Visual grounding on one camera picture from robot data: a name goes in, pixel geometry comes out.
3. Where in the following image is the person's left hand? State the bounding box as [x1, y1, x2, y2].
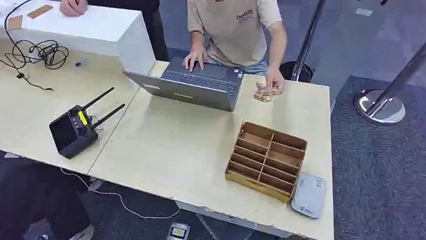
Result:
[264, 65, 286, 94]

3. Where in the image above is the person's hand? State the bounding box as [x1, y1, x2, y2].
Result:
[59, 0, 88, 18]

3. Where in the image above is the person's right hand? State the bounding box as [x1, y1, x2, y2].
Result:
[181, 43, 209, 73]

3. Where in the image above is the stack of brown cards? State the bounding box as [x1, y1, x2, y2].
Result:
[252, 80, 283, 104]

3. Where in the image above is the white counter block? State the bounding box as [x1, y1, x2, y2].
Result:
[0, 0, 157, 83]

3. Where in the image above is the brown card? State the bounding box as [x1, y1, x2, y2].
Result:
[26, 4, 54, 20]
[6, 14, 24, 32]

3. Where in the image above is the grey laptop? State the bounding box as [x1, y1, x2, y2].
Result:
[121, 53, 248, 119]

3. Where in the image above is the person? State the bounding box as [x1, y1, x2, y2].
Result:
[0, 160, 96, 240]
[179, 0, 291, 99]
[59, 0, 169, 68]

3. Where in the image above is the chrome stanchion with black base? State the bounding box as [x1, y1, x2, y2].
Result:
[275, 0, 341, 85]

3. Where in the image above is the wooden compartment box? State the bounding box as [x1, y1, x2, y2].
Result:
[222, 117, 312, 206]

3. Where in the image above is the black remote controller with antennas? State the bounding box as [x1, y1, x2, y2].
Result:
[47, 86, 129, 160]

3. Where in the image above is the silver floor socket plate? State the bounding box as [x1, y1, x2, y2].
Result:
[165, 221, 191, 240]

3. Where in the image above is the black cable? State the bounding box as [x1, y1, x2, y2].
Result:
[0, 0, 71, 95]

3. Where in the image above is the white cable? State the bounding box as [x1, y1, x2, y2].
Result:
[59, 161, 182, 225]

